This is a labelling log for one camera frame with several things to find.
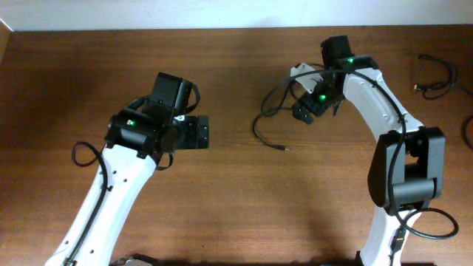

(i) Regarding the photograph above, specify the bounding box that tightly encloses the black USB cable long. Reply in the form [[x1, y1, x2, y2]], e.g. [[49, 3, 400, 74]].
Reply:
[[251, 81, 307, 151]]

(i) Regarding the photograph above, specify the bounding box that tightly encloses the black USB cable short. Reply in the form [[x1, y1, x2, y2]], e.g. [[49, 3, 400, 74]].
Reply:
[[412, 54, 472, 100]]

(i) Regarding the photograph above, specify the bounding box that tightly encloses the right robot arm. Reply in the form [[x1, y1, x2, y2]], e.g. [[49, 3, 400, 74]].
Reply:
[[290, 35, 446, 265]]

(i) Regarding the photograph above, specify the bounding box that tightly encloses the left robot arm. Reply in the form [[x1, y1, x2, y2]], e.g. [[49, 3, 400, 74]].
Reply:
[[46, 72, 209, 265]]

